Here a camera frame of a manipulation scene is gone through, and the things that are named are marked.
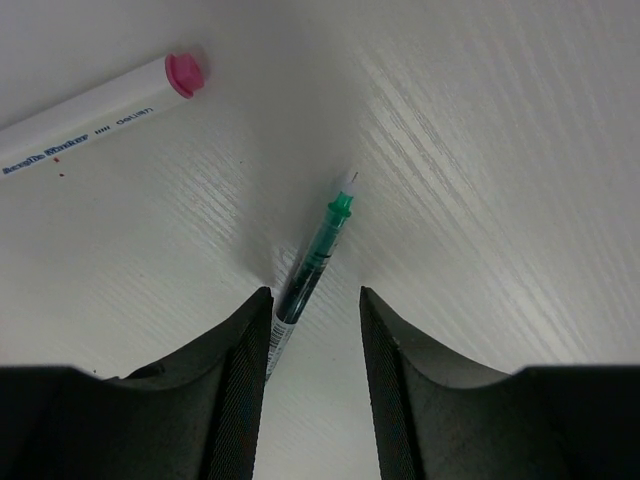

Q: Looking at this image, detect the green pen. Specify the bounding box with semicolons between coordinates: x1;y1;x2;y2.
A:
265;172;358;381

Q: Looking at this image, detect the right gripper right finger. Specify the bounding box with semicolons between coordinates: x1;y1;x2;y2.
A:
359;287;639;479

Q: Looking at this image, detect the white red-tipped marker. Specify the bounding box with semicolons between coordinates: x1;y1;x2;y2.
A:
1;53;206;178

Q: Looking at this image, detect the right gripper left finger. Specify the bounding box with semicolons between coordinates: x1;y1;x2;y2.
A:
1;287;273;479

